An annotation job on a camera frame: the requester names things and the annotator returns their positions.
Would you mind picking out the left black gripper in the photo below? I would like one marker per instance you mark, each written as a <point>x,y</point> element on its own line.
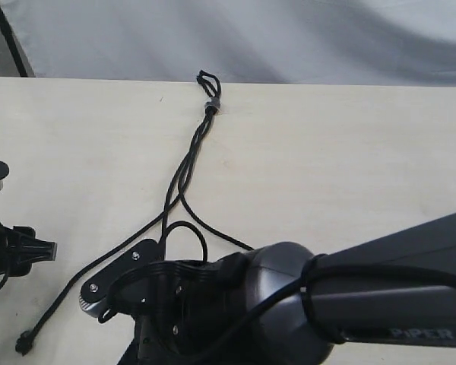
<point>29,250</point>

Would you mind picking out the black backdrop stand pole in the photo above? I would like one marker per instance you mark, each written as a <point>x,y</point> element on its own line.
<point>8,35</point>

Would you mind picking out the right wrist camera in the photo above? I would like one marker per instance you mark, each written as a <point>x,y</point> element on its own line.
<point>94,291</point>

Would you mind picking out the grey backdrop cloth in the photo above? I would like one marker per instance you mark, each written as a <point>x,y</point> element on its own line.
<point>289,42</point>

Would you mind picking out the grey metal cable clamp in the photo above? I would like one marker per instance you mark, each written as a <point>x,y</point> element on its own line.
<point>212,106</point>

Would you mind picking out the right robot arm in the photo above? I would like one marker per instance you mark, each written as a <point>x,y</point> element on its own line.
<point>282,304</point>

